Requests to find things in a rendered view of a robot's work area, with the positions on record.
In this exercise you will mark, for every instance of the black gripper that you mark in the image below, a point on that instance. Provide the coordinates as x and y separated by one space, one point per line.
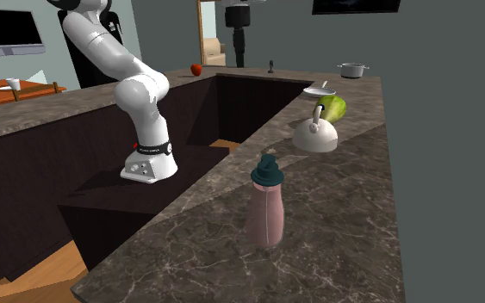
237 16

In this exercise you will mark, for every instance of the pink bottle with teal cap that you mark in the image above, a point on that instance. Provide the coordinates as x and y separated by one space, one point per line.
265 214

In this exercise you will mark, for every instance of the black upright panel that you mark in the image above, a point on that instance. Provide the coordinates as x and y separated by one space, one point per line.
84 69

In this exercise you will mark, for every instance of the green cabbage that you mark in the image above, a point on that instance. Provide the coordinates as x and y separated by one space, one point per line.
333 107

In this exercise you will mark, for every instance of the red apple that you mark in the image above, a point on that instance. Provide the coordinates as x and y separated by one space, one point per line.
196 69

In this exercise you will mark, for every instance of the white kettle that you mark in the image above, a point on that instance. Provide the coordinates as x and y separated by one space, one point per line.
314 137

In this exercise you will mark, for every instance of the black television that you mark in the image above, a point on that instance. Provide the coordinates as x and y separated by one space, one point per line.
2 27

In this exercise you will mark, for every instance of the white pan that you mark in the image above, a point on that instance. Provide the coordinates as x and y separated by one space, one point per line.
318 91

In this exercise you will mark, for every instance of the small dark shaker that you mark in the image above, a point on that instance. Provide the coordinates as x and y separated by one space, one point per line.
271 67

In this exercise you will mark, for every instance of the wooden door frame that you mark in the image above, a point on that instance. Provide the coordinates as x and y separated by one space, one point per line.
200 29

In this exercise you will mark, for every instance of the dark wall picture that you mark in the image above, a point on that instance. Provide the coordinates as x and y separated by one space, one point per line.
355 5

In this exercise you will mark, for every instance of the dark robot stand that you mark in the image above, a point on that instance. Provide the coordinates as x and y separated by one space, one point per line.
112 201

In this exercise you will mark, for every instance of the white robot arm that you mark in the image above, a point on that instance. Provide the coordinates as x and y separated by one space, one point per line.
99 46

